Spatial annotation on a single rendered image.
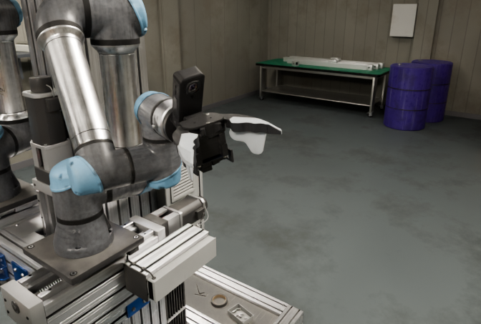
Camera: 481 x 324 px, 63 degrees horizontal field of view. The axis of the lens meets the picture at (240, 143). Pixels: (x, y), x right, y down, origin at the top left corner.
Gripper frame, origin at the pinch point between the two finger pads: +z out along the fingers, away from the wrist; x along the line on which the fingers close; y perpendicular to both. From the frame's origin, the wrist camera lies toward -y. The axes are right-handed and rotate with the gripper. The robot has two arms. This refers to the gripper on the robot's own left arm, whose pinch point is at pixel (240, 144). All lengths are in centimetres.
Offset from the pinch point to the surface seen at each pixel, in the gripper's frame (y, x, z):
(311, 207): 185, -183, -191
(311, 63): 146, -468, -491
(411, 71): 135, -471, -291
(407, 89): 161, -467, -292
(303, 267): 176, -116, -128
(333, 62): 144, -483, -453
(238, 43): 103, -387, -603
